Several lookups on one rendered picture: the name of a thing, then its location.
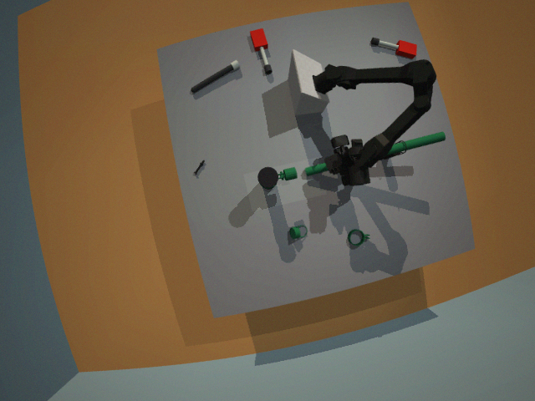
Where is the black cylindrical post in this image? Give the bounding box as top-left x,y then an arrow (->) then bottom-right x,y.
257,167 -> 278,189

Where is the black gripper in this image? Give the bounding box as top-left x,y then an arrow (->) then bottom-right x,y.
331,135 -> 351,185

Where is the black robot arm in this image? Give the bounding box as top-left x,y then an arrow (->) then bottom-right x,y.
313,59 -> 436,186

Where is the dark green band with end cup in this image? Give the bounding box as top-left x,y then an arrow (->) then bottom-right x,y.
262,167 -> 298,189

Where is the black rod with white tip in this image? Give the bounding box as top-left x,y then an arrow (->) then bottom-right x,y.
191,60 -> 240,93

